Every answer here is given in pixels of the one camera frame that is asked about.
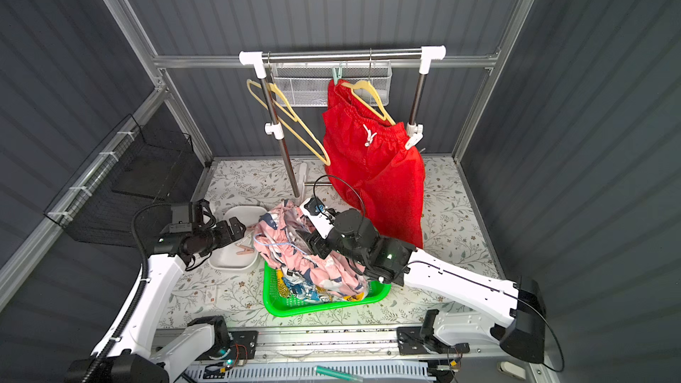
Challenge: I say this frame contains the blue yellow white printed shorts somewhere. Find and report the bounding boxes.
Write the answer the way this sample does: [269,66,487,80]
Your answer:
[276,270,367,304]

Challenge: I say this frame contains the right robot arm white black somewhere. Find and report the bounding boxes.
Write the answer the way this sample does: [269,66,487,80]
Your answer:
[303,198,548,363]

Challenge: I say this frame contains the steel clothes rack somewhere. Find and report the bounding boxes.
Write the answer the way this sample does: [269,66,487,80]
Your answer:
[239,51,425,216]

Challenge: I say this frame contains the white plastic tray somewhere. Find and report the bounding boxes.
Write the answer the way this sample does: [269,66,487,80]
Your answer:
[209,206,266,272]

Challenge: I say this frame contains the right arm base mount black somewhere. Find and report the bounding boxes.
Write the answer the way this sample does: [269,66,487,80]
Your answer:
[395,326,471,356]

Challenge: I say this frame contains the white clothespin on red shorts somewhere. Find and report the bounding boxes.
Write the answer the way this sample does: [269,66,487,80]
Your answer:
[404,132,424,150]

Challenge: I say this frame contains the green marker pen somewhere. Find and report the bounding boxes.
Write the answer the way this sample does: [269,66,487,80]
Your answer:
[315,366,364,383]

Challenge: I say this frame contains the red shorts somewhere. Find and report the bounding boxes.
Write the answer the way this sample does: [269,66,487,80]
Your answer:
[323,83,426,248]

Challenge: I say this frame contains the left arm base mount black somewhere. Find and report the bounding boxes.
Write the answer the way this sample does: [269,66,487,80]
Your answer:
[207,331,259,363]

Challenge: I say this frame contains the green plastic basket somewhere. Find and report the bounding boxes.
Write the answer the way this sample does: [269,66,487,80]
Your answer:
[261,260,392,318]

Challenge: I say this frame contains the white wire mesh basket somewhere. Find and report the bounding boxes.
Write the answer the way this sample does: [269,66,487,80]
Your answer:
[270,60,393,107]

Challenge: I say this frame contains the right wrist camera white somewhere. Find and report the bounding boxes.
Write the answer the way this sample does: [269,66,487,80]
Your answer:
[301,196,334,239]

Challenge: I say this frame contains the pink navy patterned shorts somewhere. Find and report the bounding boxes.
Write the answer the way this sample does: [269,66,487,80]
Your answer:
[253,200,370,304]

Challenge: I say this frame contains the light blue wire hanger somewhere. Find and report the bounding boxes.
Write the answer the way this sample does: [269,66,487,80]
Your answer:
[253,223,311,260]

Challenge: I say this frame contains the pink clothespin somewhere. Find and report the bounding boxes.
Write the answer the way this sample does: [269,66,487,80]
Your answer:
[236,244,256,255]

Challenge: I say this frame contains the yellow hanger of printed shorts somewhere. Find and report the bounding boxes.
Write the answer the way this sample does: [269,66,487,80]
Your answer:
[239,51,331,166]

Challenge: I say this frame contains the black wire wall basket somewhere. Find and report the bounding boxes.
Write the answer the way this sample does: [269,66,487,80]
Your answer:
[44,108,203,248]

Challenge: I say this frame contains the green clothespin on rack top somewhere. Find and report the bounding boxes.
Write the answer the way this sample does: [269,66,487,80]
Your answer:
[332,66,343,85]

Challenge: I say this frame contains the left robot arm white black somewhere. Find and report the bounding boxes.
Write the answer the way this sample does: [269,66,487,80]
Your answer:
[64,217,246,382]

